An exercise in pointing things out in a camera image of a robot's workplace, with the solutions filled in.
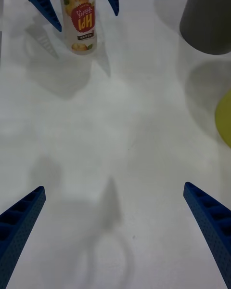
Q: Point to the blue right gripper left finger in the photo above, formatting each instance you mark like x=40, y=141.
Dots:
x=16, y=226

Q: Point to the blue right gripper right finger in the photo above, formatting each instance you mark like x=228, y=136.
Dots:
x=214, y=224

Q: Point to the clear bottle with red label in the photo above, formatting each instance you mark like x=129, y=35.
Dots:
x=80, y=24

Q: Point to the grey plastic bin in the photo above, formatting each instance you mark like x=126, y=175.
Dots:
x=207, y=17

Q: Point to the yellow-green plastic bin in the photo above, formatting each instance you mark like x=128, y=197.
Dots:
x=225, y=120

